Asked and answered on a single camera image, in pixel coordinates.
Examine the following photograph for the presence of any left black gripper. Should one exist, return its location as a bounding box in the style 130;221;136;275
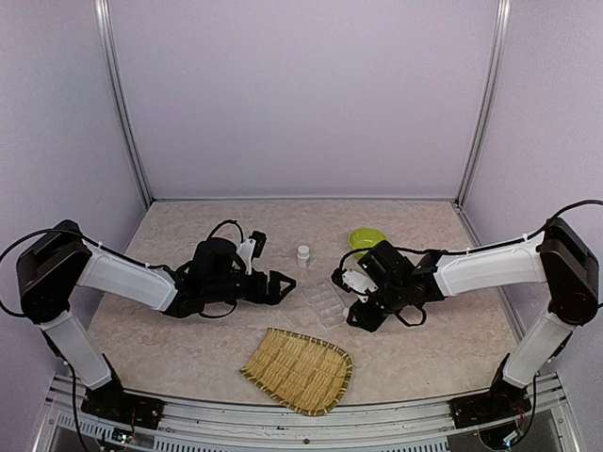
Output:
204;269;296;305

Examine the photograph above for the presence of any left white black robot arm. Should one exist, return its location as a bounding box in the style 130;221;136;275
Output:
1;219;297;419

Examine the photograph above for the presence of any left aluminium frame post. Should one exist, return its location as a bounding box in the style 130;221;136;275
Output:
94;0;154;210

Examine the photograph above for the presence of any green plastic bowl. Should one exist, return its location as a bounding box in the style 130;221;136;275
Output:
348;227;388;260

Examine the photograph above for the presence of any clear plastic pill organizer box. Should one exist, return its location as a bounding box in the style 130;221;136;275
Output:
303;279;347;328

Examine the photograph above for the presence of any right aluminium frame post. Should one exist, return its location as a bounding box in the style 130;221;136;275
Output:
455;0;512;210

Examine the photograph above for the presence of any aluminium frame post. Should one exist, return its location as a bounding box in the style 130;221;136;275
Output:
94;0;154;210
455;0;512;210

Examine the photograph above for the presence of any woven bamboo tray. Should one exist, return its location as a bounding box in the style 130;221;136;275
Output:
239;328;353;417

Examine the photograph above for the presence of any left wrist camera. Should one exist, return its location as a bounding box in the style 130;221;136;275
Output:
236;231;267;275

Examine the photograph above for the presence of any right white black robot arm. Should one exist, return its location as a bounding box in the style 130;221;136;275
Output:
332;212;602;428

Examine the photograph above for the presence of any white capped pill bottle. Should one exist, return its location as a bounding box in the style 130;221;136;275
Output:
297;245;310;268

